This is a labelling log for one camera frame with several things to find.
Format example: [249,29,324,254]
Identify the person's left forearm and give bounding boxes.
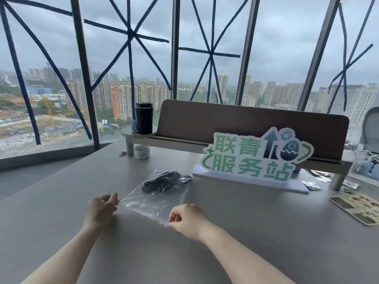
[20,224,99,284]

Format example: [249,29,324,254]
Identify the red and green sachet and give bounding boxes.
[341,180,359,193]

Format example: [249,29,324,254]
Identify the white tape roll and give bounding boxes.
[134,145,150,160]

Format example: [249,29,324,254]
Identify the black bundled item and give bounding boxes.
[141,171,192,195]

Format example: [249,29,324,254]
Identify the dark window frame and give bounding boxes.
[0,0,342,172]

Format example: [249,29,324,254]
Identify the pale blue pouch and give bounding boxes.
[355,160,379,178]

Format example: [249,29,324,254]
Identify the white sign base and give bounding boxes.
[192,164,310,194]

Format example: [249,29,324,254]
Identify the desk riser with brown panel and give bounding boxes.
[121,99,353,191]

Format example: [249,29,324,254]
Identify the clear plastic zip bag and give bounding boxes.
[120,169,193,227]

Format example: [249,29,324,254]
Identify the green and white cutout sign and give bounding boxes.
[200,127,314,183]

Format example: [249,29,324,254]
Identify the person's right forearm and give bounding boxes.
[200,225,296,284]

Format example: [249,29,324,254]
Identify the grey office chair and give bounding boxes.
[359,110,379,153]

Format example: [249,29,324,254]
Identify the black travel tumbler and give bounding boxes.
[135,101,154,135]

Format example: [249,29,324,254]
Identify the person's right hand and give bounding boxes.
[168,203,214,242]

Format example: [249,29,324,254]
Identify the person's left hand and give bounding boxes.
[84,193,121,232]

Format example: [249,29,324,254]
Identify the silver foil packet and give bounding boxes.
[307,169,331,183]

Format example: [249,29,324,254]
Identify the illustrated card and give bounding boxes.
[328,193,379,226]

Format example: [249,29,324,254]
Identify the white cables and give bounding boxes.
[344,144,379,164]

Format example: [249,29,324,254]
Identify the small dark sachet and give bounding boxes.
[302,180,321,192]

